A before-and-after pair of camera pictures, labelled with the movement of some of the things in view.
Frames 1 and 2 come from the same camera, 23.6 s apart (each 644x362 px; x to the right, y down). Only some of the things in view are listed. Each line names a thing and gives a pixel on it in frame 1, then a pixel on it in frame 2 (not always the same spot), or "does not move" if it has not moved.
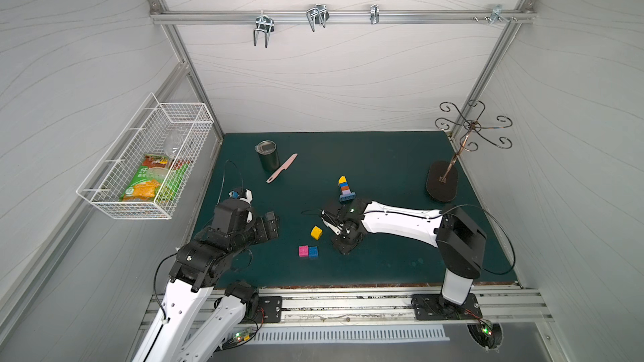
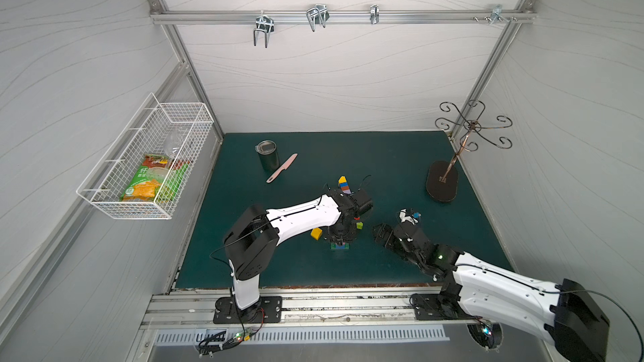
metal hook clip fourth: [496, 15] does not move
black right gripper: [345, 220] to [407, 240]
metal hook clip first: [266, 23] does not move
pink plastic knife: [284, 167] does not move
